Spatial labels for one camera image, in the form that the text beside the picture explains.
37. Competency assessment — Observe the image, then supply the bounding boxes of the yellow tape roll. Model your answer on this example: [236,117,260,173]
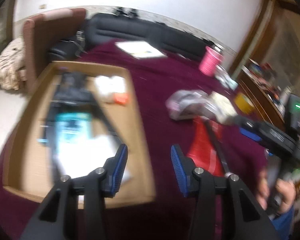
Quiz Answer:
[234,92,255,115]

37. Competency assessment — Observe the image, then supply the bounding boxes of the teal cartoon tissue pack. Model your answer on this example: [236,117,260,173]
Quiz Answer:
[56,112,93,155]

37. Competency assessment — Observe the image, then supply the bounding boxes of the black foil packet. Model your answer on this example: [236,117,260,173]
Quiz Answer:
[53,72,90,102]

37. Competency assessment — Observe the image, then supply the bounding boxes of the cardboard box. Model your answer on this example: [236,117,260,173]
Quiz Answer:
[2,61,155,208]

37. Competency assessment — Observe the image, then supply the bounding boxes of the brown armchair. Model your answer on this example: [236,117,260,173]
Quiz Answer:
[23,8,86,92]

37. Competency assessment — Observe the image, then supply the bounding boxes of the wooden cabinet with clutter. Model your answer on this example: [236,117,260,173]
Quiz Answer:
[229,0,300,128]

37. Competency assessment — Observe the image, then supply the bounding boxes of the blue sleeve forearm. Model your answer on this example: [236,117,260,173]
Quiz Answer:
[272,206,294,240]

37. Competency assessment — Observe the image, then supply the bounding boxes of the notebook with pen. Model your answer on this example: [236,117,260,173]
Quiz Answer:
[115,41,166,59]

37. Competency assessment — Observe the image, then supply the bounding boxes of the person right hand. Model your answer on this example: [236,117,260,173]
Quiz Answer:
[255,168,296,214]

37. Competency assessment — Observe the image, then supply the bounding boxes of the red plastic packet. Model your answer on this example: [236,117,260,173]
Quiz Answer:
[186,116,225,177]

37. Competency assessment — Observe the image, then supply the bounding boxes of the black marker yellow caps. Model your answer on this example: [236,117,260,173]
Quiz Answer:
[89,93,123,145]

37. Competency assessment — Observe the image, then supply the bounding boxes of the black binder clips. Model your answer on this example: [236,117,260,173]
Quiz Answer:
[113,7,139,19]

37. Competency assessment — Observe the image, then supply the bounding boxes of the white medicine box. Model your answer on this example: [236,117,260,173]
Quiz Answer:
[209,92,238,125]

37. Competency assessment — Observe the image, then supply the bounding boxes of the black leather sofa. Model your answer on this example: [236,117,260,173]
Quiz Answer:
[47,13,214,61]

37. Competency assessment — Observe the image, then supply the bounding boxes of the white cloth pile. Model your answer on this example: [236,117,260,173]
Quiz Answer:
[215,65,238,91]

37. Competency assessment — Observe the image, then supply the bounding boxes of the clear patterned pencil pouch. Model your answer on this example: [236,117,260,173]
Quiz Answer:
[165,90,218,121]

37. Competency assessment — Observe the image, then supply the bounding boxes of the pink knitted thermos bottle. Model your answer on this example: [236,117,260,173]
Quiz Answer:
[199,44,224,76]

